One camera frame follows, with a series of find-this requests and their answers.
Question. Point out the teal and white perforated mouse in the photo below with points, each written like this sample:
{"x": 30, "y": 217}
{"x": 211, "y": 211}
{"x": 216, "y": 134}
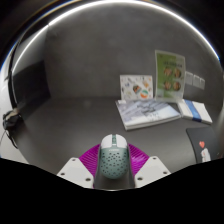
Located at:
{"x": 114, "y": 160}

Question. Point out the green food poster stand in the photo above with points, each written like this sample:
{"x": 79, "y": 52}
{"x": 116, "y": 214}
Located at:
{"x": 170, "y": 75}

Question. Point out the grey striped book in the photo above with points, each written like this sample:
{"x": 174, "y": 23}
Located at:
{"x": 146, "y": 113}

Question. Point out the black mouse pad with heart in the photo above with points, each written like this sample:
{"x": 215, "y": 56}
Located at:
{"x": 200, "y": 135}

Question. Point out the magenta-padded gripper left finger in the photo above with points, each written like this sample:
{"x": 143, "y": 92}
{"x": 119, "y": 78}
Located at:
{"x": 75, "y": 171}

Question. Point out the white book with blue band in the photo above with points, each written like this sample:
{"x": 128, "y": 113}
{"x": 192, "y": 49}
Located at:
{"x": 195, "y": 111}

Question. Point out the white wall socket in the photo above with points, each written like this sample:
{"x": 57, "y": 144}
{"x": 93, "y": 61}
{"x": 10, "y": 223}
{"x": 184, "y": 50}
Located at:
{"x": 202, "y": 83}
{"x": 189, "y": 78}
{"x": 196, "y": 81}

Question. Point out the white sticker sheet card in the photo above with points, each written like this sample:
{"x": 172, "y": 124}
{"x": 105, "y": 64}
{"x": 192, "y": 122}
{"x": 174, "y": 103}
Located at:
{"x": 135, "y": 86}

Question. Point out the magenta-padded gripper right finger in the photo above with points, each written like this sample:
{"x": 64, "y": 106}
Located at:
{"x": 151, "y": 171}

